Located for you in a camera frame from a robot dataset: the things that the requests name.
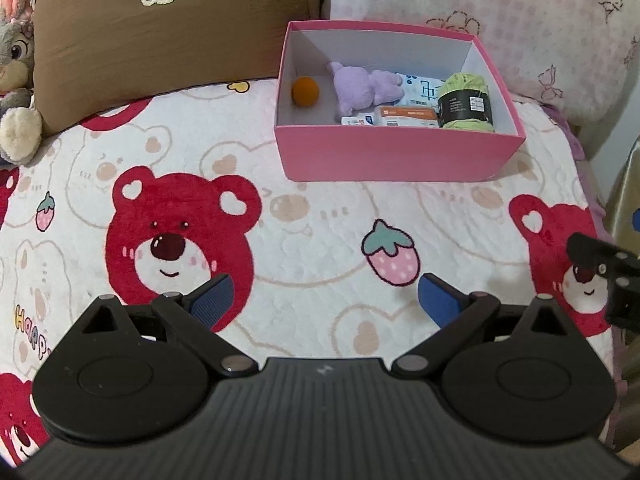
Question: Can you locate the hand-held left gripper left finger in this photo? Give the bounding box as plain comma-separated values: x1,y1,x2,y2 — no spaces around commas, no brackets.
72,274,260,378

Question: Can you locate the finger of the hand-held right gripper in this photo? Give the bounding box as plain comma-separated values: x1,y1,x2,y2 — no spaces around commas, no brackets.
567,232,640,281

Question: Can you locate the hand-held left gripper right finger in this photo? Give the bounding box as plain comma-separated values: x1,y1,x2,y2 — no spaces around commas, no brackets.
390,274,572,378

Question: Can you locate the pink cardboard box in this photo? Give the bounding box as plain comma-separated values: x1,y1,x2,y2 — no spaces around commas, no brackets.
274,21,527,182

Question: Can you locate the clear plastic box orange label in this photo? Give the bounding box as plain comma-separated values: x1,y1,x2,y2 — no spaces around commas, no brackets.
375,105,441,128

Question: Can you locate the blue wet wipes pack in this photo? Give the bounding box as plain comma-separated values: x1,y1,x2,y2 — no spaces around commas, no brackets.
395,72,451,108

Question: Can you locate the green yarn ball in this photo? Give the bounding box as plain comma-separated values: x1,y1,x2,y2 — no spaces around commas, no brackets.
436,72,496,133

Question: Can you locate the orange makeup sponge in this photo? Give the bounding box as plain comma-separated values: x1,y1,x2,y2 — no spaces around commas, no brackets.
291,76,321,108

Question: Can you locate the purple plush toy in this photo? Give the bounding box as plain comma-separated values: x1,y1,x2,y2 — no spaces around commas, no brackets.
327,61,403,118

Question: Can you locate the gold satin curtain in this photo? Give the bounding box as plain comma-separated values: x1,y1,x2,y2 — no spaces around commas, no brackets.
602,135,640,261

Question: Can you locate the pink checked pillow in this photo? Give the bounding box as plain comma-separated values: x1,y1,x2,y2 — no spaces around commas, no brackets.
320,0,640,126

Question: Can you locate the brown embroidered pillow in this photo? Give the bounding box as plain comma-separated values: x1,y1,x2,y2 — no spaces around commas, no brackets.
32,0,321,136

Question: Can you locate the grey rabbit plush toy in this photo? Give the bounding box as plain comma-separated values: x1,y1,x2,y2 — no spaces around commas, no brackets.
0,0,48,168

